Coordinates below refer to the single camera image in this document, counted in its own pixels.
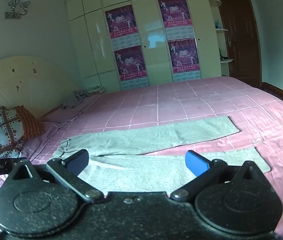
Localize dark brown wooden door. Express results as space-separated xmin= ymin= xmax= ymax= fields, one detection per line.
xmin=211 ymin=0 xmax=262 ymax=88

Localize crumpled grey cloth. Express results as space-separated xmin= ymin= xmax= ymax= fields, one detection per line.
xmin=61 ymin=89 xmax=100 ymax=110

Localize pink checked bedsheet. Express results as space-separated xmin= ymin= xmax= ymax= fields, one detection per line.
xmin=0 ymin=77 xmax=283 ymax=240

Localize cream corner shelves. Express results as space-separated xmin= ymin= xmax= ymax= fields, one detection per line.
xmin=203 ymin=0 xmax=234 ymax=64

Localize folded light cloth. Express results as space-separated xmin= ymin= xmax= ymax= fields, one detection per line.
xmin=86 ymin=86 xmax=107 ymax=95

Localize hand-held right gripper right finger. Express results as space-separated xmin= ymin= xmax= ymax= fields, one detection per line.
xmin=170 ymin=150 xmax=268 ymax=203

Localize purple wall poster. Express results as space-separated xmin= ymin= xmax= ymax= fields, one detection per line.
xmin=113 ymin=45 xmax=150 ymax=91
xmin=158 ymin=0 xmax=195 ymax=41
xmin=167 ymin=38 xmax=202 ymax=82
xmin=105 ymin=4 xmax=139 ymax=50

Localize cream glossy wardrobe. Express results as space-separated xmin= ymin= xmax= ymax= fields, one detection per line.
xmin=63 ymin=0 xmax=222 ymax=92

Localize blue patterned pillow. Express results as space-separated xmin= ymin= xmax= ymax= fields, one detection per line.
xmin=0 ymin=105 xmax=25 ymax=160

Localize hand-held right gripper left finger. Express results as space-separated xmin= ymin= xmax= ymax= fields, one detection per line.
xmin=8 ymin=149 xmax=105 ymax=203

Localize double wall lamp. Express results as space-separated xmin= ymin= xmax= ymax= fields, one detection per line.
xmin=4 ymin=0 xmax=31 ymax=20

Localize cream bed headboard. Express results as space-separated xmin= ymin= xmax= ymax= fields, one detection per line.
xmin=0 ymin=56 xmax=82 ymax=133

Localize grey pants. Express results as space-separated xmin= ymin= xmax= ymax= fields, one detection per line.
xmin=52 ymin=116 xmax=271 ymax=194

